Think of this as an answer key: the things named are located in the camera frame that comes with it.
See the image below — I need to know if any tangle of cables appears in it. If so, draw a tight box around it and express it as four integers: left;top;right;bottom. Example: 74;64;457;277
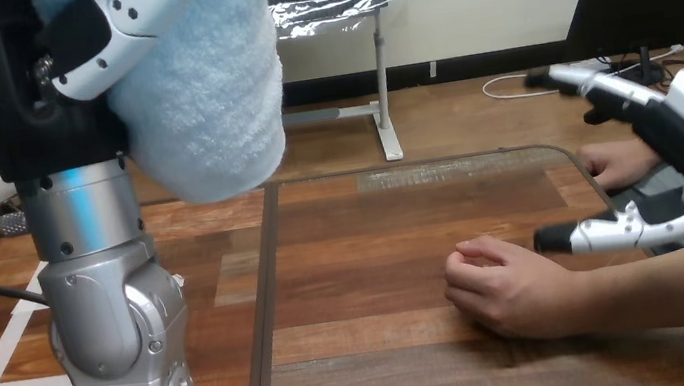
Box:
477;41;684;107

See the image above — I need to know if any person's hand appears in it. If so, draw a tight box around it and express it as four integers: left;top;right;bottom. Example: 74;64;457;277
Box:
577;133;667;196
437;221;598;355

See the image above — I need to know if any person's forearm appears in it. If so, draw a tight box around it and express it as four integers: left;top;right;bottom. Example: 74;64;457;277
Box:
568;240;684;347

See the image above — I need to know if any white towel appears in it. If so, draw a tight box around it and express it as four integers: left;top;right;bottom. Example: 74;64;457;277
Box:
30;0;303;226

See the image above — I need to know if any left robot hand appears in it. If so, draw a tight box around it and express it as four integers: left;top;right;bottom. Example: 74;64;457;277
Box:
0;0;244;187

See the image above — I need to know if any dark screen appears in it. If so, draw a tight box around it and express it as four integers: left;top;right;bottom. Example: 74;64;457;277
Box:
557;0;684;98

